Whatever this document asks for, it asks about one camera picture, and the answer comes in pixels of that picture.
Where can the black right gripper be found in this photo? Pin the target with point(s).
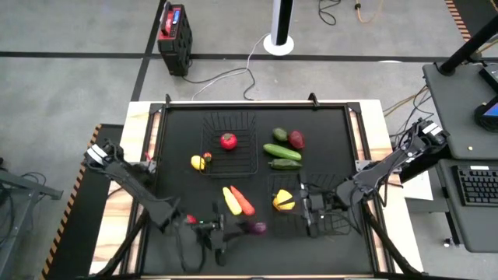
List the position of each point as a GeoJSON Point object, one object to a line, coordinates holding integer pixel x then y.
{"type": "Point", "coordinates": [317, 202]}

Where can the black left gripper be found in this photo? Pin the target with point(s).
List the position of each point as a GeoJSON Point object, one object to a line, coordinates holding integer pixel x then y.
{"type": "Point", "coordinates": [216, 233]}

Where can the yellow bell pepper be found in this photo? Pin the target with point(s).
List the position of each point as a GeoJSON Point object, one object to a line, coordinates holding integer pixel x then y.
{"type": "Point", "coordinates": [282, 194]}

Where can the purple eggplant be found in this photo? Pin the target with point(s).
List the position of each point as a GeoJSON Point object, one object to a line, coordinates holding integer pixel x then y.
{"type": "Point", "coordinates": [258, 228]}

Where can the orange carrot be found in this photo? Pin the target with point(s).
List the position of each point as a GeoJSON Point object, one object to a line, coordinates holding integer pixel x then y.
{"type": "Point", "coordinates": [244, 203]}

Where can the yellow corn cob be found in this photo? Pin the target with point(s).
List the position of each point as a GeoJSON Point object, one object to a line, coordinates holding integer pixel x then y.
{"type": "Point", "coordinates": [232, 201]}

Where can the red tomato green calyx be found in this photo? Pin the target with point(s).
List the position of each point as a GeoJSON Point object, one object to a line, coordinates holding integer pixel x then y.
{"type": "Point", "coordinates": [229, 141]}
{"type": "Point", "coordinates": [191, 219]}

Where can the green cucumber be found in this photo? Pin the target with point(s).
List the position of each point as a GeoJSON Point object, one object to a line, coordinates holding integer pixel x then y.
{"type": "Point", "coordinates": [282, 152]}

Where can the green avocado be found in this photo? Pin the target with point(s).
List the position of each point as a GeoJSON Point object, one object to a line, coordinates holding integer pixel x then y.
{"type": "Point", "coordinates": [280, 134]}

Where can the yellow lemon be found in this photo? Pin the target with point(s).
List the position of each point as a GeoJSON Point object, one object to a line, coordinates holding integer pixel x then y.
{"type": "Point", "coordinates": [197, 162]}

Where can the small orange-red peach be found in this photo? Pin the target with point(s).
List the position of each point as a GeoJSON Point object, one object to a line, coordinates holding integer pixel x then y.
{"type": "Point", "coordinates": [207, 157]}

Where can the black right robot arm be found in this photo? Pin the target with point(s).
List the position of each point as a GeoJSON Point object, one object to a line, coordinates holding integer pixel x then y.
{"type": "Point", "coordinates": [381, 171]}

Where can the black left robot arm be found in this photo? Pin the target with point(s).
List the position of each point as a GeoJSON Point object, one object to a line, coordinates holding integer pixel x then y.
{"type": "Point", "coordinates": [132, 183]}

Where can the dark green chili pepper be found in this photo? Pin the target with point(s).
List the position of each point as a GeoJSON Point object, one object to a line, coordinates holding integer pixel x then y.
{"type": "Point", "coordinates": [285, 164]}

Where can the red dark strawberry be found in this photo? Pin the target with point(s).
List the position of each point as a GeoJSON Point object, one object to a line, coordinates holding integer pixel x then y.
{"type": "Point", "coordinates": [297, 139]}

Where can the black table clamp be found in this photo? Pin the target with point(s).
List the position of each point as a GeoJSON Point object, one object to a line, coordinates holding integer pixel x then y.
{"type": "Point", "coordinates": [167, 101]}
{"type": "Point", "coordinates": [313, 99]}

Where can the white paper sheet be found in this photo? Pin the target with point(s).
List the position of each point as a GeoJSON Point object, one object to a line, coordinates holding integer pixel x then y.
{"type": "Point", "coordinates": [418, 186]}

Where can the black mat hazard-striped edge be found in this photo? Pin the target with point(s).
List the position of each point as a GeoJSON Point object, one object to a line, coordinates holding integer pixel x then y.
{"type": "Point", "coordinates": [81, 218]}
{"type": "Point", "coordinates": [476, 15]}

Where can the white and black pole stand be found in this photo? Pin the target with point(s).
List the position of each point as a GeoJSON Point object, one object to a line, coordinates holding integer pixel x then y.
{"type": "Point", "coordinates": [278, 44]}

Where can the grey desk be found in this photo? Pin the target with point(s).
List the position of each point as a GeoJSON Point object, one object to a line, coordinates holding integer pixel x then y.
{"type": "Point", "coordinates": [478, 225]}
{"type": "Point", "coordinates": [455, 116]}

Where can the black keyboard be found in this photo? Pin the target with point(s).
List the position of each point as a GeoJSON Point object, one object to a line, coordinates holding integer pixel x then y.
{"type": "Point", "coordinates": [478, 186]}

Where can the red and black power station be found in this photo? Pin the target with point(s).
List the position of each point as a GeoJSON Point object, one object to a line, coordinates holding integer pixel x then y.
{"type": "Point", "coordinates": [175, 43]}

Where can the monitor with blue screen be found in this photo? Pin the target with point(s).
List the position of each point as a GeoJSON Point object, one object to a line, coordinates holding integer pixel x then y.
{"type": "Point", "coordinates": [489, 113]}

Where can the black pole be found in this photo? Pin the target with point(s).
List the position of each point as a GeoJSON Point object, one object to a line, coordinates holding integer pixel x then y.
{"type": "Point", "coordinates": [467, 48]}

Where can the grey metal bracket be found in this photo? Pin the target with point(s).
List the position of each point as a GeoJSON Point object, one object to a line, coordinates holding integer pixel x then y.
{"type": "Point", "coordinates": [361, 165]}

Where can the black table frame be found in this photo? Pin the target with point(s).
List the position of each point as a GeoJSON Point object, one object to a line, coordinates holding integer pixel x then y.
{"type": "Point", "coordinates": [249, 105]}

